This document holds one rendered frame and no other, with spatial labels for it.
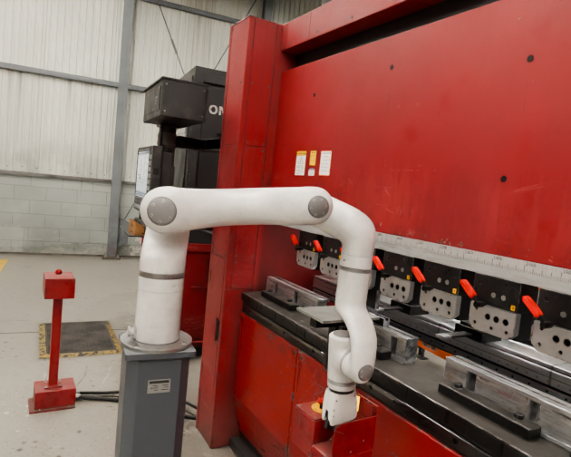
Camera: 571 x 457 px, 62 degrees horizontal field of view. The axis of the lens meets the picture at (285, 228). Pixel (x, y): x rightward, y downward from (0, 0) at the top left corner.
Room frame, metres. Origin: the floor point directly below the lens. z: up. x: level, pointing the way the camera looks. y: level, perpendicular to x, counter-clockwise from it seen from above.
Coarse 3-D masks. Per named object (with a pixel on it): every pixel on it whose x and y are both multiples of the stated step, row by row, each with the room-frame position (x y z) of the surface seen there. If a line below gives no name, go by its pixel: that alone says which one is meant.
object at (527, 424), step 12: (444, 384) 1.40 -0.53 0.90; (456, 396) 1.36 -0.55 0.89; (468, 396) 1.33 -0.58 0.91; (480, 396) 1.34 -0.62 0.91; (480, 408) 1.28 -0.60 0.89; (492, 408) 1.26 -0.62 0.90; (504, 408) 1.27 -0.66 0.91; (492, 420) 1.25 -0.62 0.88; (504, 420) 1.22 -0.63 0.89; (516, 420) 1.20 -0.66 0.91; (528, 420) 1.21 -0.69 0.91; (516, 432) 1.19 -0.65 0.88; (528, 432) 1.16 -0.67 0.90; (540, 432) 1.18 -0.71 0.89
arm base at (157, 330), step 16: (144, 288) 1.21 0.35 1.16; (160, 288) 1.20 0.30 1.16; (176, 288) 1.22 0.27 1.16; (144, 304) 1.20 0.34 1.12; (160, 304) 1.20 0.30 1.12; (176, 304) 1.23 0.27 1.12; (144, 320) 1.20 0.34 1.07; (160, 320) 1.20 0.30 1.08; (176, 320) 1.23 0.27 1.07; (128, 336) 1.24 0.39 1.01; (144, 336) 1.20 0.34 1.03; (160, 336) 1.20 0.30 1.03; (176, 336) 1.24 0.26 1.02; (144, 352) 1.16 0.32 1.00; (160, 352) 1.17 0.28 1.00
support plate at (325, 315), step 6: (312, 306) 1.82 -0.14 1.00; (318, 306) 1.83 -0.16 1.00; (324, 306) 1.84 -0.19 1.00; (330, 306) 1.85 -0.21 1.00; (306, 312) 1.73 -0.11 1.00; (312, 312) 1.74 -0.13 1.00; (318, 312) 1.75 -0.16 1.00; (324, 312) 1.76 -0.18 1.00; (330, 312) 1.76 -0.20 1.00; (336, 312) 1.77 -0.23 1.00; (318, 318) 1.66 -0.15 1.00; (324, 318) 1.67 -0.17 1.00; (330, 318) 1.67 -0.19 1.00; (336, 318) 1.68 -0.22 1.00; (342, 318) 1.69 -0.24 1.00; (372, 318) 1.75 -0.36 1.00; (378, 318) 1.76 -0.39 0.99
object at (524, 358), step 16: (320, 288) 2.55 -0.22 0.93; (384, 304) 2.11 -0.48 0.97; (400, 320) 2.02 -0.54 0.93; (416, 320) 1.94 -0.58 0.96; (432, 320) 1.87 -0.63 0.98; (448, 320) 1.89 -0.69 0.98; (416, 336) 1.93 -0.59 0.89; (432, 336) 1.87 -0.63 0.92; (448, 352) 1.79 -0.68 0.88; (464, 352) 1.73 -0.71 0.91; (480, 352) 1.66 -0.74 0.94; (496, 352) 1.61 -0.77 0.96; (512, 352) 1.56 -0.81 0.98; (528, 352) 1.56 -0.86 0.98; (496, 368) 1.61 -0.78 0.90; (512, 368) 1.55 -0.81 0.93; (528, 368) 1.50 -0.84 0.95; (544, 368) 1.46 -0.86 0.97; (560, 368) 1.42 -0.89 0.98; (528, 384) 1.50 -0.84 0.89; (544, 384) 1.47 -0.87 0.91; (560, 384) 1.41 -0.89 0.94
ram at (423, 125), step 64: (512, 0) 1.40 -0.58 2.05; (320, 64) 2.24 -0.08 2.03; (384, 64) 1.85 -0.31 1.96; (448, 64) 1.58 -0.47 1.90; (512, 64) 1.38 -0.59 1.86; (320, 128) 2.19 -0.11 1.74; (384, 128) 1.81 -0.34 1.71; (448, 128) 1.55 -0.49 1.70; (512, 128) 1.35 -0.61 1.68; (384, 192) 1.78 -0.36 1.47; (448, 192) 1.52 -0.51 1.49; (512, 192) 1.33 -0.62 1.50; (448, 256) 1.49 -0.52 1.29; (512, 256) 1.31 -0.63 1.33
